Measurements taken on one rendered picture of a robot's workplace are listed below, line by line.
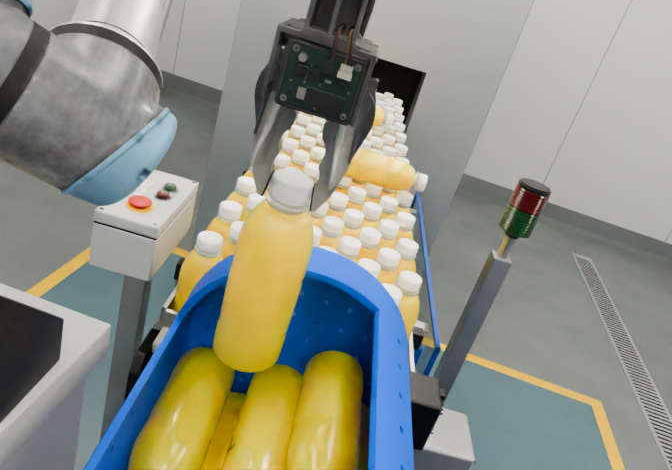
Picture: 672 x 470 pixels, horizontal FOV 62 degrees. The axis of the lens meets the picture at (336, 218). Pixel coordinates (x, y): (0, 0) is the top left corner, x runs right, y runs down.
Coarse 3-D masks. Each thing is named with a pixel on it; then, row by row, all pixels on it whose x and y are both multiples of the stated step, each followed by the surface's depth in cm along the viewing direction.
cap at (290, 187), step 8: (272, 176) 49; (280, 176) 49; (288, 176) 50; (296, 176) 50; (304, 176) 51; (272, 184) 49; (280, 184) 48; (288, 184) 48; (296, 184) 49; (304, 184) 49; (312, 184) 50; (272, 192) 49; (280, 192) 48; (288, 192) 48; (296, 192) 48; (304, 192) 48; (280, 200) 49; (288, 200) 49; (296, 200) 49; (304, 200) 49
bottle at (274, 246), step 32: (256, 224) 49; (288, 224) 49; (256, 256) 50; (288, 256) 50; (256, 288) 51; (288, 288) 52; (224, 320) 54; (256, 320) 52; (288, 320) 55; (224, 352) 55; (256, 352) 54
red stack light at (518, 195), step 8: (520, 192) 104; (528, 192) 103; (512, 200) 106; (520, 200) 104; (528, 200) 104; (536, 200) 103; (544, 200) 104; (520, 208) 105; (528, 208) 104; (536, 208) 104
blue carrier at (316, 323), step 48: (336, 288) 66; (384, 288) 66; (192, 336) 71; (288, 336) 69; (336, 336) 69; (384, 336) 57; (144, 384) 53; (240, 384) 73; (384, 384) 51; (384, 432) 45
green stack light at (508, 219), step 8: (512, 208) 106; (504, 216) 108; (512, 216) 106; (520, 216) 105; (528, 216) 105; (536, 216) 105; (504, 224) 107; (512, 224) 106; (520, 224) 105; (528, 224) 105; (512, 232) 106; (520, 232) 106; (528, 232) 106
